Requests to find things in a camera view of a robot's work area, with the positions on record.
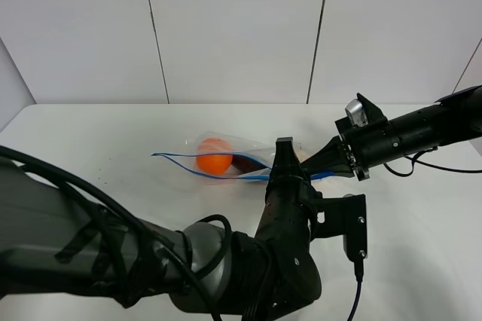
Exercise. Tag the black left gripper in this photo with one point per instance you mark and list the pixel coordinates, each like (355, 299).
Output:
(290, 210)

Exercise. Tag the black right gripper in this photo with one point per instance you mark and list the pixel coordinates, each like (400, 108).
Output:
(368, 146)

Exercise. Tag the clear blue-zip plastic bag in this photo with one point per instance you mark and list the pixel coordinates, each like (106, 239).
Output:
(186, 154)

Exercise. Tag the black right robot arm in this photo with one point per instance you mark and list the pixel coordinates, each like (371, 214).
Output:
(454, 118)

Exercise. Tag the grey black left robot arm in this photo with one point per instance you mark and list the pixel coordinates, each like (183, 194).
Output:
(60, 234)

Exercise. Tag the yellow pear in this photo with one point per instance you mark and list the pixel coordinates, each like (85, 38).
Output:
(301, 155)

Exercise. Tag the dark purple eggplant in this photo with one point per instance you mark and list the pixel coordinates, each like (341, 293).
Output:
(246, 164)

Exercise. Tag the orange fruit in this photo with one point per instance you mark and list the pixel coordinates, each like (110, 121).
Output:
(214, 156)

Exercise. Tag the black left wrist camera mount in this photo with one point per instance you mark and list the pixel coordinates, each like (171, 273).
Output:
(343, 216)

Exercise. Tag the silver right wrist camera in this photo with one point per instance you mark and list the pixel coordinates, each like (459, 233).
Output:
(356, 114)

